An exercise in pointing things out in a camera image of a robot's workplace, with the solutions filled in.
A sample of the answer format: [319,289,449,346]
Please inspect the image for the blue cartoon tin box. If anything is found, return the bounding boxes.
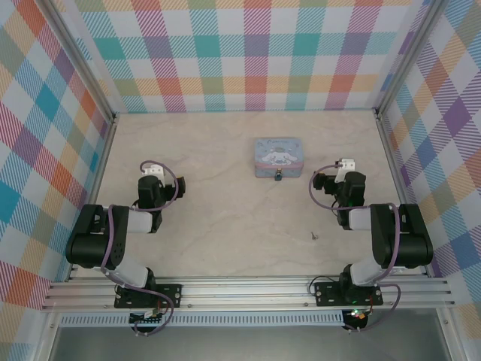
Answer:
[253,137,306,180]

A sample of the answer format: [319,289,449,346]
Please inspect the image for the right lit circuit board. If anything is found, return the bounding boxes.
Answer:
[345,308,370,323]

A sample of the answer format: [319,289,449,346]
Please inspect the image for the left green circuit board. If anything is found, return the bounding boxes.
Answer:
[129,310,167,326]

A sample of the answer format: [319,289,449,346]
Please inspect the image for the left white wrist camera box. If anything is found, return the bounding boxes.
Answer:
[142,164,167,178]

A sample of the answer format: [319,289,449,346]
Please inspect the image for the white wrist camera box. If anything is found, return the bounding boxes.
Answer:
[334,157,356,184]
[142,164,167,178]

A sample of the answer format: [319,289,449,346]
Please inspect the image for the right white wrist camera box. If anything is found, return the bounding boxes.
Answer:
[334,157,356,184]

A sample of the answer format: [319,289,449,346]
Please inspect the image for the aluminium table side rail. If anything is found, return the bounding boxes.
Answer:
[65,112,119,283]
[374,108,432,278]

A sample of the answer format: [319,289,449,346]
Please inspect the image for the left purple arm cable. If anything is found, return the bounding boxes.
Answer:
[100,160,179,337]

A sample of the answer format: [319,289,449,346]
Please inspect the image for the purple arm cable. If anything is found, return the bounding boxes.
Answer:
[308,161,402,334]
[100,160,179,337]

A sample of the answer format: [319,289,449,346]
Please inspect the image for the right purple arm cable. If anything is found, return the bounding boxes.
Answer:
[308,161,402,334]

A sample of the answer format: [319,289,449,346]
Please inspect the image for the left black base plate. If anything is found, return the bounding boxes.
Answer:
[113,284,184,310]

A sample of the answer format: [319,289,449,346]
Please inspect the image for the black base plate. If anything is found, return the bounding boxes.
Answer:
[313,280,385,308]
[113,284,184,310]

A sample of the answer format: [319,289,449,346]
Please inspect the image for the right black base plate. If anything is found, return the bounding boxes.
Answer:
[313,280,385,308]

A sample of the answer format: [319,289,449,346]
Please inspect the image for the aluminium mounting rail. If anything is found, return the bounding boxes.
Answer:
[41,276,456,311]

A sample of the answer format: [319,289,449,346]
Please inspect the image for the white slotted cable duct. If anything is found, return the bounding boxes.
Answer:
[59,309,345,328]

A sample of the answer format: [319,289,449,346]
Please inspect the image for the aluminium frame post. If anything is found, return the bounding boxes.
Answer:
[47,0,118,122]
[374,0,450,116]

